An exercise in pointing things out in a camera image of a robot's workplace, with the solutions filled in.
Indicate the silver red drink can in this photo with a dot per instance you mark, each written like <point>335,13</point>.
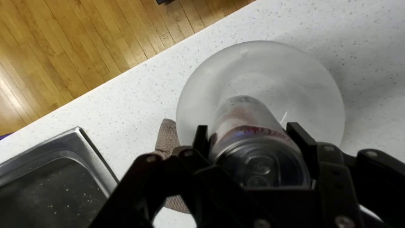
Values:
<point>248,140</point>

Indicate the stainless steel double sink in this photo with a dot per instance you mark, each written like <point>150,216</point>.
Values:
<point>45,185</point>

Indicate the brown folded cloth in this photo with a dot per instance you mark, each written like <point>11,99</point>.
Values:
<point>165,135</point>

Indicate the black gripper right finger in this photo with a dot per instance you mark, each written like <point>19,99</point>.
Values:
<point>358,190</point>

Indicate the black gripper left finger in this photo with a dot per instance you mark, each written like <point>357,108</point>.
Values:
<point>168,178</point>

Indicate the translucent white plastic bowl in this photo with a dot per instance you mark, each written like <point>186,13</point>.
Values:
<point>260,71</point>

